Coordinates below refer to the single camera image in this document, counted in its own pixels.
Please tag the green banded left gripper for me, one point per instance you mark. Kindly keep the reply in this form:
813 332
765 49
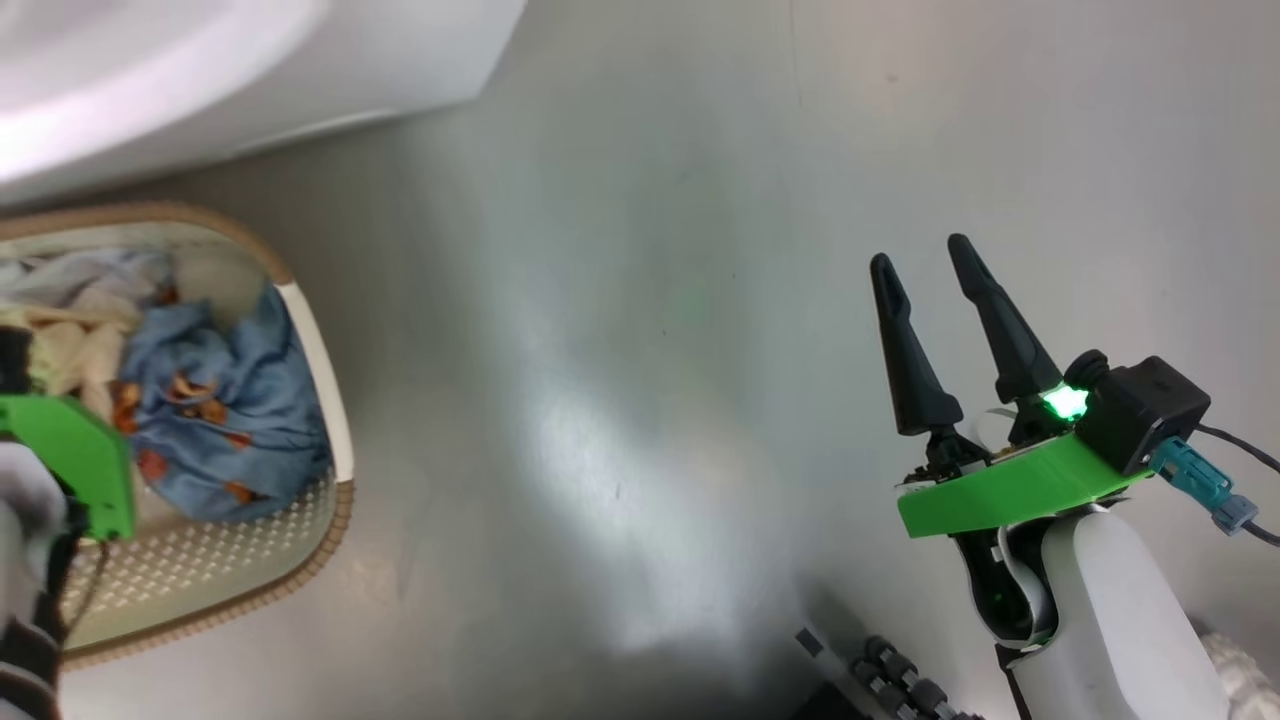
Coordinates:
75 455

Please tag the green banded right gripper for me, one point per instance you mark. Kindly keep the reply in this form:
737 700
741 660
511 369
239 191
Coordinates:
1020 485

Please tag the cream garment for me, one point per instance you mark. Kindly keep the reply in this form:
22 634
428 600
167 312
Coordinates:
70 350

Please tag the blue garment with orange print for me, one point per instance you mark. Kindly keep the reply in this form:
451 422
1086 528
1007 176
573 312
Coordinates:
230 420

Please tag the pale white-blue garment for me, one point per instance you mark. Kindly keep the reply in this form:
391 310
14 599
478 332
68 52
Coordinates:
80 275

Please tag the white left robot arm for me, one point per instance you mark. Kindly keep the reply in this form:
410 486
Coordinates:
25 560

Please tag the dark robot base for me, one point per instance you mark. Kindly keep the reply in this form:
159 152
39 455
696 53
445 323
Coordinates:
890 680

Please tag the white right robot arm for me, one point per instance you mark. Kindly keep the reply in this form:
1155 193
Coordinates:
1110 620

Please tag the cream perforated laundry basket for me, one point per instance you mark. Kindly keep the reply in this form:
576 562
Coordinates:
250 560

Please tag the white front-load washing machine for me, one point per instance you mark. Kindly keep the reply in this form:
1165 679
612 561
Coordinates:
200 70

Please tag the white fuzzy cloth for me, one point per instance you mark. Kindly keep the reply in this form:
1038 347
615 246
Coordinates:
1245 680

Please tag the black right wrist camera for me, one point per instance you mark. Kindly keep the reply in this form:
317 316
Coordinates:
1145 410

